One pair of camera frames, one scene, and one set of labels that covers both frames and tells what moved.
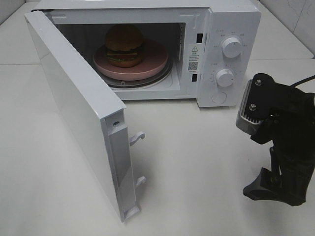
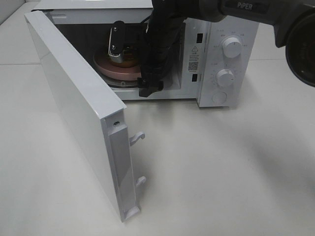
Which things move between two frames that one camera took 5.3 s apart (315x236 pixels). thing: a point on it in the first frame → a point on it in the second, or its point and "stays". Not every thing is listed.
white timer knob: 224,77 stays
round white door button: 219,97 stays
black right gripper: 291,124 → 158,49
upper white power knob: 231,47 stays
